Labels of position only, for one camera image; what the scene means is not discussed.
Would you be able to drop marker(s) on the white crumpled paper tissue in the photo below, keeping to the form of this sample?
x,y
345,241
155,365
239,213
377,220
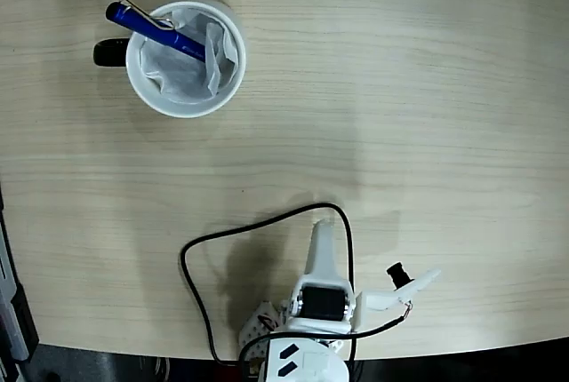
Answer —
x,y
178,75

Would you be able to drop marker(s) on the grey metal bracket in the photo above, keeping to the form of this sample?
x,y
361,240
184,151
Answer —
x,y
11,311

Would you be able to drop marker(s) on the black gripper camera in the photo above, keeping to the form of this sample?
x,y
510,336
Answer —
x,y
398,274

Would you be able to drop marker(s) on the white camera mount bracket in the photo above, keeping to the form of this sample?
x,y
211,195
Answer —
x,y
382,300

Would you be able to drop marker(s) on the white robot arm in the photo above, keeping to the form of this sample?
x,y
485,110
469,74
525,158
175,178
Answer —
x,y
311,360

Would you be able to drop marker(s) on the blue pen with metal clip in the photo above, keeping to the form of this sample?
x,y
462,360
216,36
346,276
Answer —
x,y
133,24

